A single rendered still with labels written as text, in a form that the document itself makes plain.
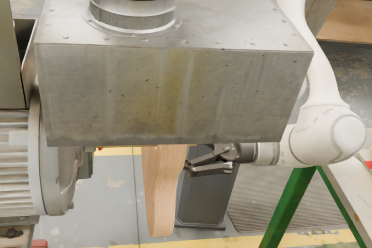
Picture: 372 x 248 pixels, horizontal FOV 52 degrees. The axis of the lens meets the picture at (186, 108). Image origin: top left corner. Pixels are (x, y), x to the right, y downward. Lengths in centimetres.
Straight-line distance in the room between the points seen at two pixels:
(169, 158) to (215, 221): 145
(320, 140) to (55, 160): 50
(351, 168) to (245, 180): 118
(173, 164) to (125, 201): 152
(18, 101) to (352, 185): 95
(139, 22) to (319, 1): 94
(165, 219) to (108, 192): 140
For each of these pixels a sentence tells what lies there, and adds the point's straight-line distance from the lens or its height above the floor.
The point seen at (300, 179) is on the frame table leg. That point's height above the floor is 75.
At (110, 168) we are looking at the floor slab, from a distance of 233.
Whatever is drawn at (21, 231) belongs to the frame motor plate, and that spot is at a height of 112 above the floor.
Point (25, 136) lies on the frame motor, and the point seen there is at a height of 134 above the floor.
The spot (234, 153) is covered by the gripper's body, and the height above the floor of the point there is 110.
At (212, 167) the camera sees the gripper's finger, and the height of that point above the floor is 109.
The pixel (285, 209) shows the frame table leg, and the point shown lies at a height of 57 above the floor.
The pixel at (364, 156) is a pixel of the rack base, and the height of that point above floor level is 94.
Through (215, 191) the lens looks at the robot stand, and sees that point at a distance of 189.
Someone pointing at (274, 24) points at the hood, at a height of 153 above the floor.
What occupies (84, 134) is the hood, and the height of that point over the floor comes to 141.
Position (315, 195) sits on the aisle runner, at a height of 0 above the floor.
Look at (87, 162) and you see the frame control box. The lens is 101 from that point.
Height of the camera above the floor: 173
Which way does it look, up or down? 38 degrees down
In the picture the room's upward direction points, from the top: 9 degrees clockwise
